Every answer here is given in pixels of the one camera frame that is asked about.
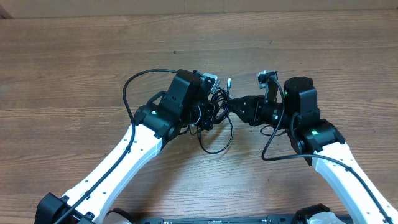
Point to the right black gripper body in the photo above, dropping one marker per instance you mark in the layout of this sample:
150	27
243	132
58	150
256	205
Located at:
269	113

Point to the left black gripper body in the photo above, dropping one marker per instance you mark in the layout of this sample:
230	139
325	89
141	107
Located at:
206	117

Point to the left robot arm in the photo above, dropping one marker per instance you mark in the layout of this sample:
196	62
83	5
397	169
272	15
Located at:
153	125

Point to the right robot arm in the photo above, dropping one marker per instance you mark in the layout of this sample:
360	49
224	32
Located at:
294	108

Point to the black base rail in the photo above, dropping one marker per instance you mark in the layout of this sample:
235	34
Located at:
318	213

